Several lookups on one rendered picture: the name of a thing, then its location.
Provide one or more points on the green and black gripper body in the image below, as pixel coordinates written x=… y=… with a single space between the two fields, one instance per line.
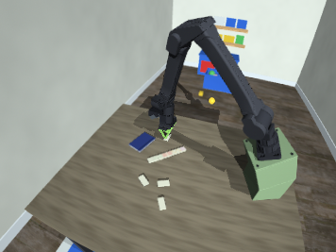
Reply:
x=170 y=122

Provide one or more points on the white domino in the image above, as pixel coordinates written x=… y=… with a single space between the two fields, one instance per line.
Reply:
x=163 y=183
x=171 y=153
x=153 y=159
x=162 y=156
x=161 y=203
x=181 y=149
x=143 y=180

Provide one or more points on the blue flat rectangular pad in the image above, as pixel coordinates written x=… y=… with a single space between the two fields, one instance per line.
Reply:
x=142 y=142

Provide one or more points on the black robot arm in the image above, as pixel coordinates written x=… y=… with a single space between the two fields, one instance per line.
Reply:
x=256 y=116

